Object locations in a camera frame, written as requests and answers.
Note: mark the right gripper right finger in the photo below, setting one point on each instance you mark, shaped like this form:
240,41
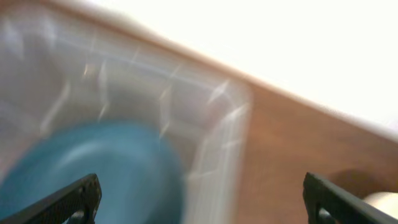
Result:
326,202

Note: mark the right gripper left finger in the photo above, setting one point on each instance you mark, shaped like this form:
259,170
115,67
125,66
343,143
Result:
75,203

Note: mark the cream bowl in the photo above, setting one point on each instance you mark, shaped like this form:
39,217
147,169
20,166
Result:
385,202

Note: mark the clear plastic storage container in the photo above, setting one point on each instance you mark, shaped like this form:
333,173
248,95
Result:
60,71

